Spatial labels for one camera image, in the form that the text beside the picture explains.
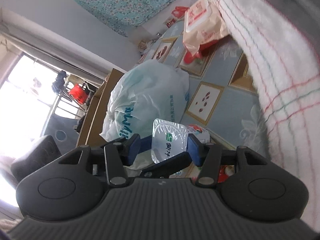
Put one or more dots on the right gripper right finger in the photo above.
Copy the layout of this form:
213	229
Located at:
208	158

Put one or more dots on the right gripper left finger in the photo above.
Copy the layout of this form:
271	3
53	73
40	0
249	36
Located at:
118	154

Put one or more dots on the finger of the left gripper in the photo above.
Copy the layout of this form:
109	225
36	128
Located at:
166	168
144	144

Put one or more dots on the small white plastic box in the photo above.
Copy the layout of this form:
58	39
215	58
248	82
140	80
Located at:
168	140

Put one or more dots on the brown cardboard box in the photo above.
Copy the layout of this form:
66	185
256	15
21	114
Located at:
92	125

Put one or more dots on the red white small packet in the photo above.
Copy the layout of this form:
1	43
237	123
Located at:
201	133

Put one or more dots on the white plastic shopping bag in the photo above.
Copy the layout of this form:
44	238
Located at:
149	91

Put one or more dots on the grey blue cat tent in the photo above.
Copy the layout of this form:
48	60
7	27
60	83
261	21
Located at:
63	132

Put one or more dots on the pink wet wipes pack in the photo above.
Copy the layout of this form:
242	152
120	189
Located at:
203	26

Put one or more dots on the red plastic bag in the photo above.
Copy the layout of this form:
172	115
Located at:
179	12

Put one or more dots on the white plaid blanket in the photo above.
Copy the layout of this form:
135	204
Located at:
285	72

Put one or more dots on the white window curtain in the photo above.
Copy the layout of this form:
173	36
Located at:
53	49

